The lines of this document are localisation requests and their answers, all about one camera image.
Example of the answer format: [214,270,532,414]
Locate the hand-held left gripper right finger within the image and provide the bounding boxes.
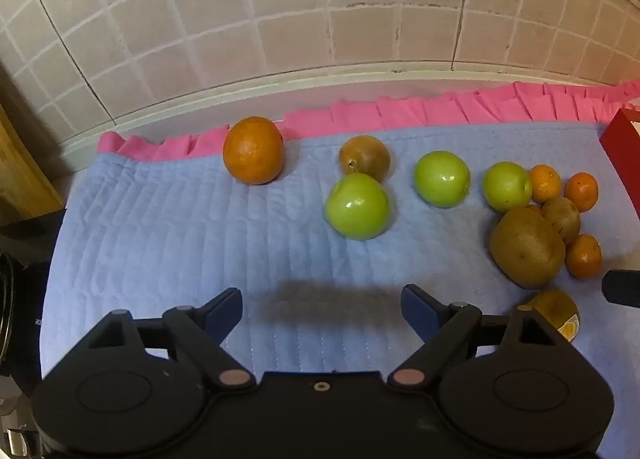
[387,284,558,388]

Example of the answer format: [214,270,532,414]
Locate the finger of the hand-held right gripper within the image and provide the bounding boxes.
[602,268,640,309]

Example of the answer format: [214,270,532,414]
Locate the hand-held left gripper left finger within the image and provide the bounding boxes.
[89,288,255,388]

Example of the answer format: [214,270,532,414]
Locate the green apple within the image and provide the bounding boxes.
[482,162,533,212]
[413,151,471,208]
[325,173,390,241]

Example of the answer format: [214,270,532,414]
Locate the red box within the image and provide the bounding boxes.
[599,108,640,220]

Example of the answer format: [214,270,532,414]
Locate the large orange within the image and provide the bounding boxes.
[222,117,286,186]

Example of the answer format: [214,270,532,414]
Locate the small tangerine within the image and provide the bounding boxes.
[564,172,599,212]
[565,234,603,281]
[528,164,564,204]

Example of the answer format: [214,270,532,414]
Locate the brown fruit with sticker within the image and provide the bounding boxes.
[522,289,581,343]

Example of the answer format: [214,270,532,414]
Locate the small brown kiwi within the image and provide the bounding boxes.
[541,196,582,245]

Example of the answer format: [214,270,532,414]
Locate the blue quilted mat pink ruffle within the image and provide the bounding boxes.
[40,81,640,459]

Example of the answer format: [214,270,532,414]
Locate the large brown kiwi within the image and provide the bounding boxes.
[489,206,567,290]

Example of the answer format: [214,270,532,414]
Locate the round brown fruit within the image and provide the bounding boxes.
[339,135,392,184]

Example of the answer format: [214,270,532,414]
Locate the black appliance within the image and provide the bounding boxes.
[0,211,67,392]

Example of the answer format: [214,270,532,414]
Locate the wooden board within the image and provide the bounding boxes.
[0,66,67,228]

